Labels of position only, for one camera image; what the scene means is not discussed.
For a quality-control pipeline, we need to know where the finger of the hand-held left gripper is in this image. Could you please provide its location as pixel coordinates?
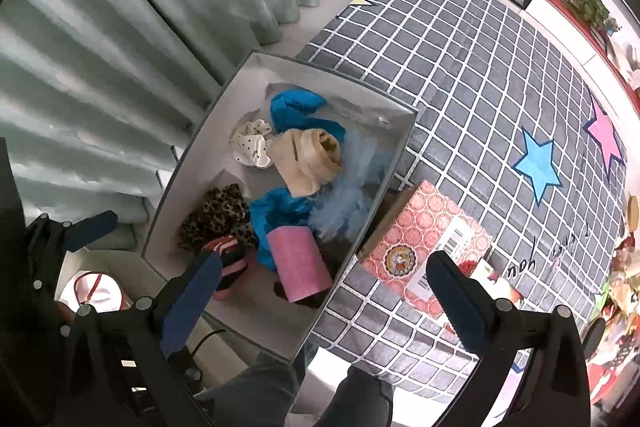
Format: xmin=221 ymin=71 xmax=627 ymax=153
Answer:
xmin=30 ymin=209 xmax=119 ymax=258

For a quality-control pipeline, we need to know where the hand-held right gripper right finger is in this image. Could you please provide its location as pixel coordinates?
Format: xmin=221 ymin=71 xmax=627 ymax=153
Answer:
xmin=424 ymin=249 xmax=598 ymax=427

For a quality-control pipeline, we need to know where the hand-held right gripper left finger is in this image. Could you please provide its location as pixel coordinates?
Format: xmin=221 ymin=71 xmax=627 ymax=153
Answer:
xmin=52 ymin=248 xmax=223 ymax=427

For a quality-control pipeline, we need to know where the red striped sock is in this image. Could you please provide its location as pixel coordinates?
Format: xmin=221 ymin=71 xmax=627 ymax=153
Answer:
xmin=202 ymin=234 xmax=261 ymax=303

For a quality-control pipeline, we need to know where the leopard print cloth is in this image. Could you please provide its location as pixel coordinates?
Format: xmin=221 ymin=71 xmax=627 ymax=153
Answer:
xmin=178 ymin=183 xmax=258 ymax=253

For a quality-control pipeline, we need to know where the pink rectangular cloth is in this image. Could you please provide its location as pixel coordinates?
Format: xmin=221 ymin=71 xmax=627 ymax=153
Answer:
xmin=266 ymin=227 xmax=334 ymax=303

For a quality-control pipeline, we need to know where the light blue fluffy cloth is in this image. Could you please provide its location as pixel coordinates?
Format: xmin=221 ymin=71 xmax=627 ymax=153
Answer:
xmin=307 ymin=129 xmax=396 ymax=243

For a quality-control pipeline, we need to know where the white dotted sock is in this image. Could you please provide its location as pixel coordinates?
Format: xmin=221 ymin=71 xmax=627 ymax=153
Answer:
xmin=230 ymin=118 xmax=273 ymax=168

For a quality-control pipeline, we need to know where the beige sock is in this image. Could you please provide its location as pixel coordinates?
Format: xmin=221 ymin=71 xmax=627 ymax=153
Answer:
xmin=267 ymin=128 xmax=345 ymax=198

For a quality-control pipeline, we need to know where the grey cardboard box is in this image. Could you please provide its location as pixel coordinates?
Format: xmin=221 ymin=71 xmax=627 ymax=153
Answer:
xmin=141 ymin=49 xmax=418 ymax=363

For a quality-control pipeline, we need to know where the printed tissue box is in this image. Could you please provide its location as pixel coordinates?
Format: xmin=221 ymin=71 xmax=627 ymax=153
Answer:
xmin=357 ymin=179 xmax=523 ymax=320

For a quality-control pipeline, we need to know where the person's left leg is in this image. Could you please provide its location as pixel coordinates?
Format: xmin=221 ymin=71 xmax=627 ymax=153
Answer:
xmin=195 ymin=357 xmax=311 ymax=427

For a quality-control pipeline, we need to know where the person's leg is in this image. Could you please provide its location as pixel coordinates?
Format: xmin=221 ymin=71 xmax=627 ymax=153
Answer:
xmin=195 ymin=357 xmax=311 ymax=427
xmin=320 ymin=367 xmax=396 ymax=427

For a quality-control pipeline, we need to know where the person's right leg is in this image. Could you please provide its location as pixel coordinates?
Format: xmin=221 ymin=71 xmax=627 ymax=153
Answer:
xmin=320 ymin=367 xmax=396 ymax=427

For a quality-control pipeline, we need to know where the black round disc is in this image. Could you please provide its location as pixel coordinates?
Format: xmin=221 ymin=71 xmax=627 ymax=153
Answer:
xmin=582 ymin=318 xmax=607 ymax=360

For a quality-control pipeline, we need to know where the pile of snack packets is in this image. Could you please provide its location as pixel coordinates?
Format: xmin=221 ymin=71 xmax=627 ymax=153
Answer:
xmin=585 ymin=227 xmax=640 ymax=408

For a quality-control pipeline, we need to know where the pale green curtain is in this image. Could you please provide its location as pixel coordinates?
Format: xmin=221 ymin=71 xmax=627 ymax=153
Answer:
xmin=0 ymin=0 xmax=381 ymax=228

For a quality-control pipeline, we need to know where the glass jar with gold lid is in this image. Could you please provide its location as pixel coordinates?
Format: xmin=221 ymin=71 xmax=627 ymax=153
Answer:
xmin=625 ymin=197 xmax=640 ymax=238

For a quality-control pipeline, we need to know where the grey checked star blanket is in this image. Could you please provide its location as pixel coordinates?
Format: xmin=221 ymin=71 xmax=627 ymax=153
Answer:
xmin=295 ymin=0 xmax=631 ymax=405

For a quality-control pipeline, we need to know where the black cable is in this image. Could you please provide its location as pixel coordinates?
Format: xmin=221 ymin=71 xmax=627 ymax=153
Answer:
xmin=192 ymin=329 xmax=228 ymax=355

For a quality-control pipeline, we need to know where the white bag with red strap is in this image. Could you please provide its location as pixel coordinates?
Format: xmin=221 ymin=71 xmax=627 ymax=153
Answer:
xmin=60 ymin=272 xmax=132 ymax=314

